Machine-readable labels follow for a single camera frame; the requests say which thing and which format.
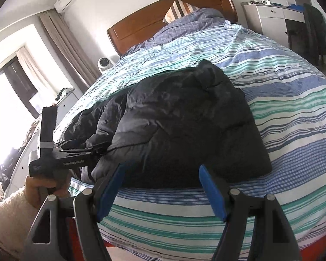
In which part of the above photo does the white round fan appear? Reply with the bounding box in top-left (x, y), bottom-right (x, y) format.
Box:
top-left (97, 57), bottom-right (115, 74)

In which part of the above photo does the wooden headboard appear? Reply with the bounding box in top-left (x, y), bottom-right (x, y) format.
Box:
top-left (107, 0), bottom-right (238, 57)

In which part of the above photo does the striped bed quilt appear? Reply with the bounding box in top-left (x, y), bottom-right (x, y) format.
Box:
top-left (52, 23), bottom-right (326, 253)

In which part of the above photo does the pile of clothes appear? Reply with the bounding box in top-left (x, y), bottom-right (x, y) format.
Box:
top-left (56, 87), bottom-right (74, 100)

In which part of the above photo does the beige curtain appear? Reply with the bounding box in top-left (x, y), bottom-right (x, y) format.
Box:
top-left (39, 9), bottom-right (101, 80)

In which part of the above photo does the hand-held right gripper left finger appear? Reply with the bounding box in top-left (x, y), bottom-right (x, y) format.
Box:
top-left (22, 163), bottom-right (127, 261)

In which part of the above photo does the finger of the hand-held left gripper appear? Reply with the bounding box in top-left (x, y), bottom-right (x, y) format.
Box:
top-left (54, 140), bottom-right (98, 151)
top-left (62, 145), bottom-right (110, 159)

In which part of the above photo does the white window cabinet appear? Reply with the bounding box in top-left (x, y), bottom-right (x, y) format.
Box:
top-left (3, 90), bottom-right (83, 199)

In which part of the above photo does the white desk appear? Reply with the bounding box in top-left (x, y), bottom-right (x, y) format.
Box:
top-left (240, 1), bottom-right (306, 55)

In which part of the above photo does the brown striped pillow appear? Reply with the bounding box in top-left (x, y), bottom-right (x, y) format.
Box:
top-left (162, 0), bottom-right (200, 24)

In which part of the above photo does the black puffer jacket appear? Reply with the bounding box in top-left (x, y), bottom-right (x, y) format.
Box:
top-left (60, 59), bottom-right (273, 189)

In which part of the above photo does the person's left hand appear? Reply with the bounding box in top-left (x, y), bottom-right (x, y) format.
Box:
top-left (25, 174), bottom-right (71, 213)

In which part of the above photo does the blue checked pillow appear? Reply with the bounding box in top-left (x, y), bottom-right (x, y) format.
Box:
top-left (124, 8), bottom-right (231, 55)

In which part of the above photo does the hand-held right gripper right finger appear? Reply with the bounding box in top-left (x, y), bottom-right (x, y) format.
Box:
top-left (198, 164), bottom-right (303, 261)

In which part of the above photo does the dark jacket on chair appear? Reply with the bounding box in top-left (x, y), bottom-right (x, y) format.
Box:
top-left (303, 3), bottom-right (326, 66)

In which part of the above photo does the white sheer curtain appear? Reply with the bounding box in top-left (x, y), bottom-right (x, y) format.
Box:
top-left (16, 46), bottom-right (57, 101)

